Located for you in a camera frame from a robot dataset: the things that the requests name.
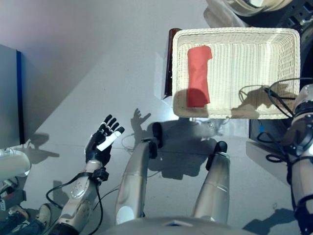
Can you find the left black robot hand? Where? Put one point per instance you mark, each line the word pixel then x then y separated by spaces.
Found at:
pixel 97 149

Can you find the red cloth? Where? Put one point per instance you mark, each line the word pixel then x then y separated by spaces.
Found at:
pixel 198 76

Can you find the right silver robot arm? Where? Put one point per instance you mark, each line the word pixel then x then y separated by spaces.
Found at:
pixel 303 176

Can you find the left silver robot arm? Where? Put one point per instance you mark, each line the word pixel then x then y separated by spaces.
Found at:
pixel 78 193

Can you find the left silver robot leg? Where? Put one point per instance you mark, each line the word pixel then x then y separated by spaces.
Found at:
pixel 134 181

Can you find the silver robot leg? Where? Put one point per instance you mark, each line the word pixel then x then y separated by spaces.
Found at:
pixel 134 181
pixel 215 191

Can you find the white rounded device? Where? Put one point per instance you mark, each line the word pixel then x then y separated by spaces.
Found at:
pixel 14 164

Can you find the grey board with dark edge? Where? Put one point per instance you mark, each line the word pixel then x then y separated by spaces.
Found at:
pixel 8 98

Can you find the dark brown wooden stool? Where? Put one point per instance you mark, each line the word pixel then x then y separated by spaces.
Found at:
pixel 168 68

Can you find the blue jeans leg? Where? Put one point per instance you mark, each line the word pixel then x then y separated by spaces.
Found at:
pixel 22 227

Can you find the silver robot torso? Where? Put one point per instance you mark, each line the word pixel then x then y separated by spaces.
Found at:
pixel 176 228

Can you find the right silver robot leg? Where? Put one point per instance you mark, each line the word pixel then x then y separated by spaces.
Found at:
pixel 215 191

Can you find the white wicker basket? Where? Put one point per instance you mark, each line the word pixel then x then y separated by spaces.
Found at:
pixel 244 68

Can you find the round glass washer door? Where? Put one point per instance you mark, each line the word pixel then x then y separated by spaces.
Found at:
pixel 244 7

